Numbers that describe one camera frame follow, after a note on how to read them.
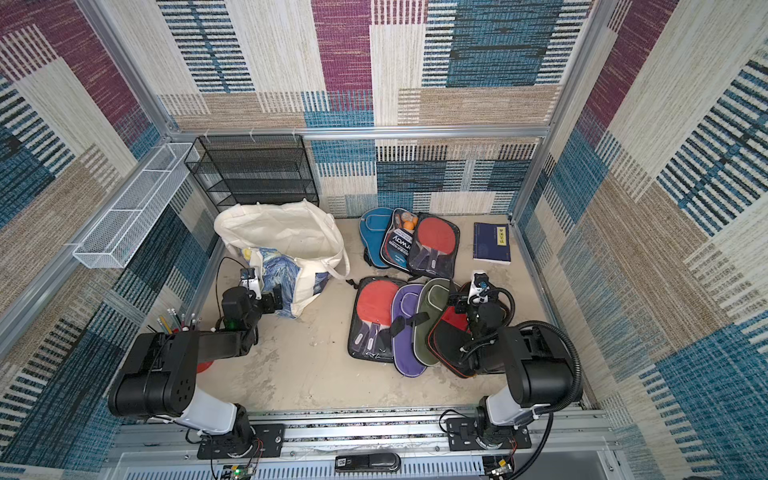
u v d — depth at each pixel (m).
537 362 0.45
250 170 1.08
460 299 0.80
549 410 0.48
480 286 0.76
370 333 0.89
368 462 0.66
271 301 0.86
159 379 0.45
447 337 0.85
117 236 0.72
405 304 0.91
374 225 1.12
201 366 0.57
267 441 0.73
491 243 1.12
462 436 0.73
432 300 0.91
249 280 0.81
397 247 1.05
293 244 1.12
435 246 1.08
